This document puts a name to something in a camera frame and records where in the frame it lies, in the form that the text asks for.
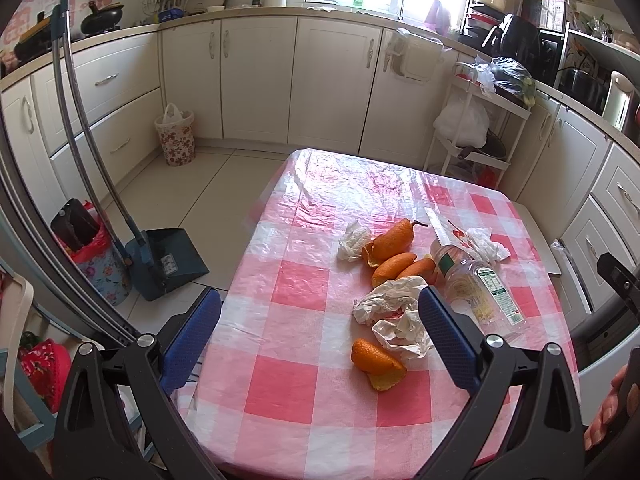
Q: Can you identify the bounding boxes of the red bag liner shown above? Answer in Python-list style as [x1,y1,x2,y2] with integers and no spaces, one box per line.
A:
[70,202,113,263]

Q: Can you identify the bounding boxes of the black frying pan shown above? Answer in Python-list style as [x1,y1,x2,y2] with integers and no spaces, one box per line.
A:
[455,130,508,161]

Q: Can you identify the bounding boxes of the blue long-handled dustpan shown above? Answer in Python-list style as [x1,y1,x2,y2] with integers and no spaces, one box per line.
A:
[59,5,211,302]

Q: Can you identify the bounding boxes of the white sink base cabinet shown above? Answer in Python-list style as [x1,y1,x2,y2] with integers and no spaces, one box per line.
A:
[160,15,456,153]

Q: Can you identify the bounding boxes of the orange peel with stem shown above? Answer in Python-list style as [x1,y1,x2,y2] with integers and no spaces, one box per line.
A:
[372,218,430,262]

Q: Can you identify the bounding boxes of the long-handled broom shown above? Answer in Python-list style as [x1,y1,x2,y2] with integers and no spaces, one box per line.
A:
[50,0,168,291]

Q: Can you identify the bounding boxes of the black object in bin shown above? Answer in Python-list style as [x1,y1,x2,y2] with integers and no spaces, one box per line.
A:
[50,198,101,253]

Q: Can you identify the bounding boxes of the white bag liner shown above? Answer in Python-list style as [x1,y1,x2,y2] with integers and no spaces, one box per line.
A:
[155,103,195,128]

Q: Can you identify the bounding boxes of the light blue shelf frame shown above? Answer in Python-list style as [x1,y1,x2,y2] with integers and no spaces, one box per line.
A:
[12,375,58,443]

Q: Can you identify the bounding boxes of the person's right hand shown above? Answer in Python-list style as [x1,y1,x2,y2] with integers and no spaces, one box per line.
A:
[584,364,632,453]

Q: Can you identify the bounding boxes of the small white tissue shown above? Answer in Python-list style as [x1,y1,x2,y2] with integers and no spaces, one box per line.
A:
[337,220,373,262]

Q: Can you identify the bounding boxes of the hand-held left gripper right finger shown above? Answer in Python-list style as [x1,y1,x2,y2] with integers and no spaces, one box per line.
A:
[415,285,588,480]

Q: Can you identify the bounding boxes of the white electric kettle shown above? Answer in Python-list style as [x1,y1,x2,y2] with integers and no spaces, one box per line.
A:
[602,71,637,131]

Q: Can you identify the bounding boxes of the stack of dark containers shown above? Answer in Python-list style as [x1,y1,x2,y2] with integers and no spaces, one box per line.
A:
[457,5,501,50]

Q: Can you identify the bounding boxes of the large white plastic bag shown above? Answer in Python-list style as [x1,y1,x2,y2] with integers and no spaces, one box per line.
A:
[432,95,491,148]

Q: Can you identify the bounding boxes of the black air fryer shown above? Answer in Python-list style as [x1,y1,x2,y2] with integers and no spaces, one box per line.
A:
[480,12,543,73]

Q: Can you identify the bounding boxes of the dark grey stool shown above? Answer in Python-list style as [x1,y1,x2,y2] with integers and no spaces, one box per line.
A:
[570,300,640,376]

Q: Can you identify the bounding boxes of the large white tissue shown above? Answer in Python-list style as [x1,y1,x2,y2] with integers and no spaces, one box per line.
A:
[352,277,431,328]

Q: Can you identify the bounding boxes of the light blue floral bin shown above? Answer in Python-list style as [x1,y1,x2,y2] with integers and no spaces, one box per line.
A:
[75,247,133,307]

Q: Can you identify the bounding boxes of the floral wastebasket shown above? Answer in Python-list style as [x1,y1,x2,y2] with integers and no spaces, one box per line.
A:
[154,110,196,167]

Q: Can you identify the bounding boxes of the small curled orange peel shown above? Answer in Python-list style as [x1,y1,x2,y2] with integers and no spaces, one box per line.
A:
[362,242,388,268]

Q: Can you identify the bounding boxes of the black wok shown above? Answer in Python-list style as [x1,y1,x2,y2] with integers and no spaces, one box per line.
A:
[12,17,56,61]

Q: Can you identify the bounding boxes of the white appliance counter cabinet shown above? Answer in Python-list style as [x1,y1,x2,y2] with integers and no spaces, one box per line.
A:
[505,92,640,311]

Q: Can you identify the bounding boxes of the white rack cart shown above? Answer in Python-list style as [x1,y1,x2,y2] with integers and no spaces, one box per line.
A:
[424,62,538,188]

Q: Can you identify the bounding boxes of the white wooden stool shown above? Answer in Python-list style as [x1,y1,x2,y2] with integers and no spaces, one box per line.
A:
[510,200,563,276]

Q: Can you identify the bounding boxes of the red floral cloth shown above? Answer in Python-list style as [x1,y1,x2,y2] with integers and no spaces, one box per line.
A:
[19,338,72,413]

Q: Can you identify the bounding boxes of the clear plastic bottle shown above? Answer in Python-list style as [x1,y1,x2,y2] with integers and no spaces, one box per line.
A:
[430,244,531,333]

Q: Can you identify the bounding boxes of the black clay pot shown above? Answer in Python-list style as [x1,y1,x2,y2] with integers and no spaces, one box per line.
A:
[80,2,126,36]

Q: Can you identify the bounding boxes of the white wrapper with red print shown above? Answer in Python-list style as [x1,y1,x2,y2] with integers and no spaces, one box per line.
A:
[424,206,493,261]

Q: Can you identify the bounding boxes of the black stock pot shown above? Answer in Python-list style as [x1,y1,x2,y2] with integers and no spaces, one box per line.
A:
[557,67,608,116]

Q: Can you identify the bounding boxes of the pink checkered tablecloth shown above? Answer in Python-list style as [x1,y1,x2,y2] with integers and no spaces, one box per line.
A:
[172,147,581,480]

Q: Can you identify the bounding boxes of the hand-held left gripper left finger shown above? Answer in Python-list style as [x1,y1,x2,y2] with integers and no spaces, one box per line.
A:
[50,287,226,480]

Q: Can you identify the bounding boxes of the white stove base cabinet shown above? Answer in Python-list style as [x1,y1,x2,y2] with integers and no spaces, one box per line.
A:
[0,25,166,221]

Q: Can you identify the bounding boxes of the black microwave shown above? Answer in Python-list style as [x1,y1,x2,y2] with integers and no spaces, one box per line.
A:
[540,25,570,87]

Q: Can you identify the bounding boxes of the white hanging door bin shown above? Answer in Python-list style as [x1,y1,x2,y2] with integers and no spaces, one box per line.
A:
[387,27,446,83]

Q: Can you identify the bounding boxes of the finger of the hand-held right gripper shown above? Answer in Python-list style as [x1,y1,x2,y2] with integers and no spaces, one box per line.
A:
[596,252,640,312]

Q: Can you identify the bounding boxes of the dark bag of vegetables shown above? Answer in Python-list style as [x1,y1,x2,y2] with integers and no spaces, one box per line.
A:
[487,56,538,108]

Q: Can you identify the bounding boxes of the purple bag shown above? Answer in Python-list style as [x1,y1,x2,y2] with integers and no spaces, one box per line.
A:
[424,0,451,36]

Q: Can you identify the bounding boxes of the small white plastic bag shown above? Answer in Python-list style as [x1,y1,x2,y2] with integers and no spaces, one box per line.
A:
[452,57,498,96]

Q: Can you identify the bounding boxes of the red plastic bag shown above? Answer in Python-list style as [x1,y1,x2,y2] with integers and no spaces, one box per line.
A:
[472,165,501,191]

